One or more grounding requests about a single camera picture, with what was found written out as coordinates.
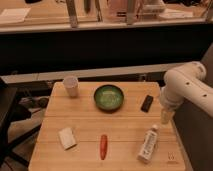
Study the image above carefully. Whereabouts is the green ceramic bowl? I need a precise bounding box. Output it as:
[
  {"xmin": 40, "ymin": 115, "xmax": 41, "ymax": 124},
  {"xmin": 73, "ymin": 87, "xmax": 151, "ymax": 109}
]
[{"xmin": 94, "ymin": 84, "xmax": 124, "ymax": 111}]

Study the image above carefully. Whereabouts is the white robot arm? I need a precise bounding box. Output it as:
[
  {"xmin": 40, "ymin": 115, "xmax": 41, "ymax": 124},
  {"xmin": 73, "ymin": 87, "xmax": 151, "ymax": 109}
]
[{"xmin": 159, "ymin": 61, "xmax": 213, "ymax": 124}]

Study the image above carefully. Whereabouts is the black rectangular block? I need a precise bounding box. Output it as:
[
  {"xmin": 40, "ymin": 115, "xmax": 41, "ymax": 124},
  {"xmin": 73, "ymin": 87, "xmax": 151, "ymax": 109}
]
[{"xmin": 141, "ymin": 95, "xmax": 153, "ymax": 112}]

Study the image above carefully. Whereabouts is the white plastic bottle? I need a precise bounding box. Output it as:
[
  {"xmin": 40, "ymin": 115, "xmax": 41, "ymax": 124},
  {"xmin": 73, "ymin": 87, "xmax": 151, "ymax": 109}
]
[{"xmin": 138, "ymin": 124, "xmax": 158, "ymax": 163}]

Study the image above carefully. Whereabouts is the orange carrot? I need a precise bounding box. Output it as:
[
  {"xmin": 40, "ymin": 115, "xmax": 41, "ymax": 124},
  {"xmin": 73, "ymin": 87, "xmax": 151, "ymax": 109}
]
[{"xmin": 100, "ymin": 134, "xmax": 108, "ymax": 160}]

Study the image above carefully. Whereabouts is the white paper cup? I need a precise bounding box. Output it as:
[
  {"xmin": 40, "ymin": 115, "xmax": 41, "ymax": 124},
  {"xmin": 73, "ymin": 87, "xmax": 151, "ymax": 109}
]
[{"xmin": 63, "ymin": 76, "xmax": 78, "ymax": 97}]

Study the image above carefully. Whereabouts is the white folded sponge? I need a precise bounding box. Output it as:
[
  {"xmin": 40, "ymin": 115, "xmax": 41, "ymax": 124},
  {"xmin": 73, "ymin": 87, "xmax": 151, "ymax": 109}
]
[{"xmin": 59, "ymin": 127, "xmax": 76, "ymax": 150}]

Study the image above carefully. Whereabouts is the white paper sheet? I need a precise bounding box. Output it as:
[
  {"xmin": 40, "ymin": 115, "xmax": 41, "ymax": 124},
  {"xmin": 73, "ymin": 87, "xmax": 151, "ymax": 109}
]
[{"xmin": 0, "ymin": 8, "xmax": 30, "ymax": 24}]

